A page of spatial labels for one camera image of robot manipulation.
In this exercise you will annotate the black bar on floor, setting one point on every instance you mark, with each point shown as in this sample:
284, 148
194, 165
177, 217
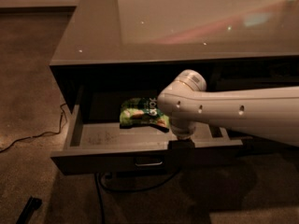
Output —
32, 205

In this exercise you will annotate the grey drawer cabinet counter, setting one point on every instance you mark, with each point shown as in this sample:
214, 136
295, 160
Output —
143, 45

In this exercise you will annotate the green snack bag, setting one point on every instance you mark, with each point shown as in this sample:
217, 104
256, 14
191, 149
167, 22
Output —
140, 112

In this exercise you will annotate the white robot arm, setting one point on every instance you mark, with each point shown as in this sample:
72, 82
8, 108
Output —
271, 114

